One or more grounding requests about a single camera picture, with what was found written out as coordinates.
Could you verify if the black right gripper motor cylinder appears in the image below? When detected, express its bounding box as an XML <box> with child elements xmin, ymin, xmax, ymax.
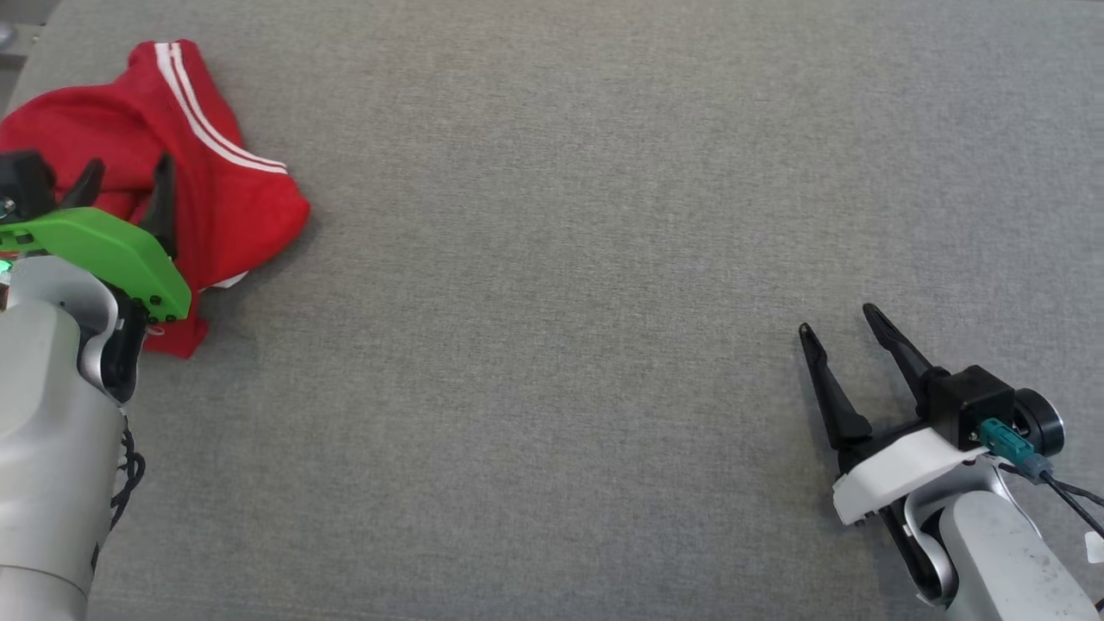
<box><xmin>1013</xmin><ymin>388</ymin><xmax>1066</xmax><ymax>458</ymax></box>

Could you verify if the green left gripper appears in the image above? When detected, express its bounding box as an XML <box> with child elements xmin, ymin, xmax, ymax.
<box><xmin>0</xmin><ymin>153</ymin><xmax>192</xmax><ymax>324</ymax></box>

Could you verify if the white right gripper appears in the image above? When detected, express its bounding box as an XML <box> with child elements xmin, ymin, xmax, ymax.
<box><xmin>799</xmin><ymin>304</ymin><xmax>993</xmax><ymax>525</ymax></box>

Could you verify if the black right cable teal plug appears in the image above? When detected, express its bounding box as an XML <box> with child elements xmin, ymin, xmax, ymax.
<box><xmin>979</xmin><ymin>418</ymin><xmax>1104</xmax><ymax>540</ymax></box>

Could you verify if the red jersey with white trim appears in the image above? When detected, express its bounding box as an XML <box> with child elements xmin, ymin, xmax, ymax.
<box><xmin>0</xmin><ymin>39</ymin><xmax>311</xmax><ymax>359</ymax></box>

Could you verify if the grey fabric sofa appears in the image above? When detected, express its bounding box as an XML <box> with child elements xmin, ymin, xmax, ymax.
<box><xmin>0</xmin><ymin>0</ymin><xmax>1104</xmax><ymax>621</ymax></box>

